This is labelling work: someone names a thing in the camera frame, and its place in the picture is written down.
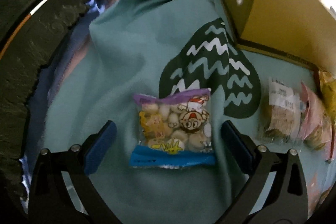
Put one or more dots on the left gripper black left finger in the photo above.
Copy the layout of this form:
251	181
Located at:
49	200

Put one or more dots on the pink snack packet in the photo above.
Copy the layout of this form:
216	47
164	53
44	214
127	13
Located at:
315	129

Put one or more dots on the light blue tablecloth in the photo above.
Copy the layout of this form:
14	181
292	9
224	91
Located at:
159	48

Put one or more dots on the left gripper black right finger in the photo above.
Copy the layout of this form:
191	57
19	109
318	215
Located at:
287	199

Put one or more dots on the dark carved wooden furniture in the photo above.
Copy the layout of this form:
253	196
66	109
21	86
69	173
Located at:
31	32

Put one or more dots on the yellow cardboard box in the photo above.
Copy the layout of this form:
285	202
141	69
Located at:
303	29

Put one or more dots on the purple blue biscuit packet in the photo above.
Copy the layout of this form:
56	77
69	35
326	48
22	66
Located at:
175	131

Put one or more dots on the yellow orange snack packet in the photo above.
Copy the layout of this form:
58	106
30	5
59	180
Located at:
328	85

